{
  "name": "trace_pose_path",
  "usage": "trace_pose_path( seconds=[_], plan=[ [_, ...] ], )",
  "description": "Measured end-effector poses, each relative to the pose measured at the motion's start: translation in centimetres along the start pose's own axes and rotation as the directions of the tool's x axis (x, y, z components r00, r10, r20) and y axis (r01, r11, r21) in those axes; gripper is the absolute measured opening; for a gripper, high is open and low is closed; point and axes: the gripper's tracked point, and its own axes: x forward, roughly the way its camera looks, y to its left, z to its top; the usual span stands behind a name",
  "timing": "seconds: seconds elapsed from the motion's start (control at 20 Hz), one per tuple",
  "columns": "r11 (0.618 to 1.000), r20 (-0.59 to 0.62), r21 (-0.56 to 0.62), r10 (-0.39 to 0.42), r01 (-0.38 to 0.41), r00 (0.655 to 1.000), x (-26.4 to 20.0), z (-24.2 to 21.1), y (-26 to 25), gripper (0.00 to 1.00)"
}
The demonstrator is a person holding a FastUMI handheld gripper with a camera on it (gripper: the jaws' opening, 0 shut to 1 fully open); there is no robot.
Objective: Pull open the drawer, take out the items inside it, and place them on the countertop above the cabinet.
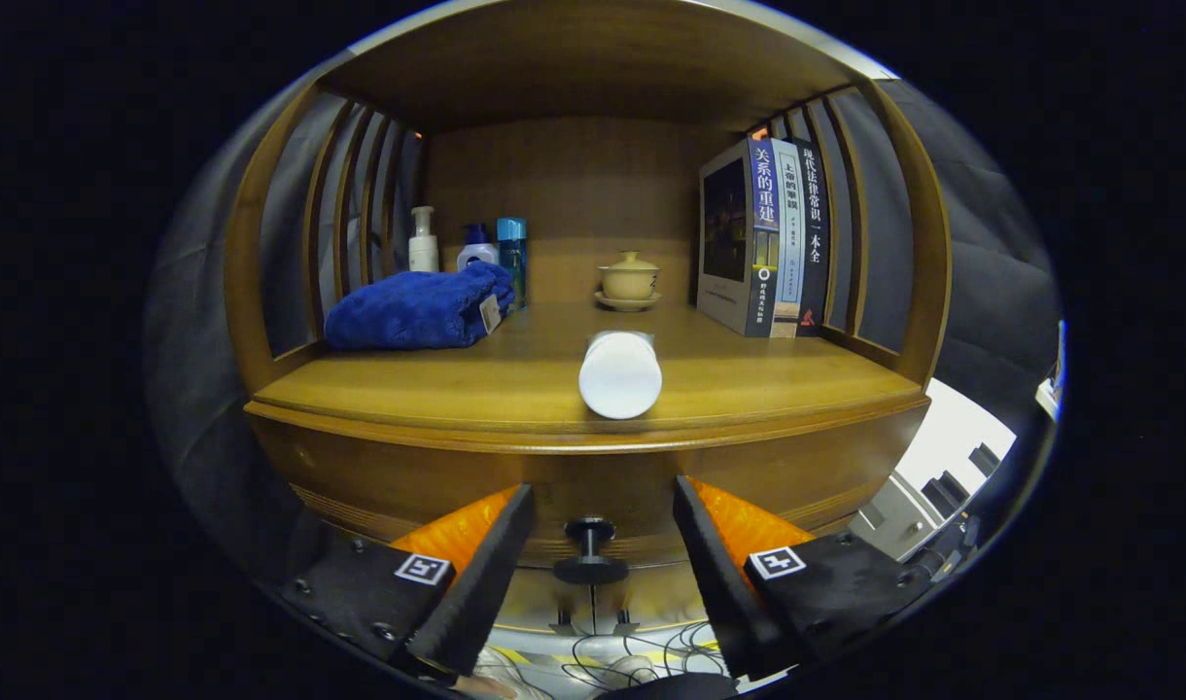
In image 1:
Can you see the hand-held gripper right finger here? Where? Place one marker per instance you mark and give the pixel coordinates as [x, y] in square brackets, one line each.
[724, 593]

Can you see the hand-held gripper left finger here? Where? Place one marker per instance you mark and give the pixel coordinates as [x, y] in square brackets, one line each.
[484, 593]

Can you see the wooden drawer with black knob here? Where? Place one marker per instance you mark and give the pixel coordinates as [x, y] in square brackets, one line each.
[593, 476]

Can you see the white facial cleanser tube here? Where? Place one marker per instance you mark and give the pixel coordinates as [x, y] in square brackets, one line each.
[620, 379]

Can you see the wooden countertop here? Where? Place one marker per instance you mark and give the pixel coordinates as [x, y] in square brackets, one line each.
[437, 379]

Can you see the white filing cabinet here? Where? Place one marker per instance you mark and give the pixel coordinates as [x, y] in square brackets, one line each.
[953, 428]

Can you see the wooden cabinet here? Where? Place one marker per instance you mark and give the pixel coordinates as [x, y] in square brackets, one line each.
[574, 68]

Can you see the blue folded towel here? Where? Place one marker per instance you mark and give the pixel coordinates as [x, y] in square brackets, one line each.
[408, 311]

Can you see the beige lidded teacup with saucer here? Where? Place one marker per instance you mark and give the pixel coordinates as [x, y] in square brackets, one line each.
[629, 280]

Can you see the teal blue bottle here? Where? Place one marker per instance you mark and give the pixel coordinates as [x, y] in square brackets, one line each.
[511, 258]

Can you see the white bottle with blue cap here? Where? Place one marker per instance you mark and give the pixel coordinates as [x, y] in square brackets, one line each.
[476, 256]

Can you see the white pump bottle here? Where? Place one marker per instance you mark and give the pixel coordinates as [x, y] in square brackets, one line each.
[424, 253]

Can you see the light grey spine book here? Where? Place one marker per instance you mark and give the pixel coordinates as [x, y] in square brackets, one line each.
[790, 243]

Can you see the blue spine book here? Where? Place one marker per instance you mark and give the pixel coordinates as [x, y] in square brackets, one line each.
[729, 233]

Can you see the black spine book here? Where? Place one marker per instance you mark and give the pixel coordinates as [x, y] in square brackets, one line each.
[815, 224]

